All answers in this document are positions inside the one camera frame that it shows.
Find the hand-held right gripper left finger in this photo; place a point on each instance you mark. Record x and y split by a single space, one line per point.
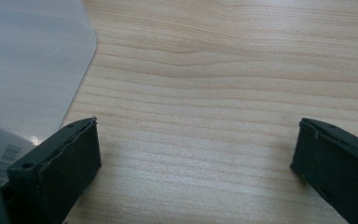
54 174

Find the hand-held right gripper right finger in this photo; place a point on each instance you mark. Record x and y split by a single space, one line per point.
338 168

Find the translucent plastic sheet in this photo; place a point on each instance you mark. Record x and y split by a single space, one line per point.
28 62

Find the white labelled box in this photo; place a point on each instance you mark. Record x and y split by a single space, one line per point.
3 155

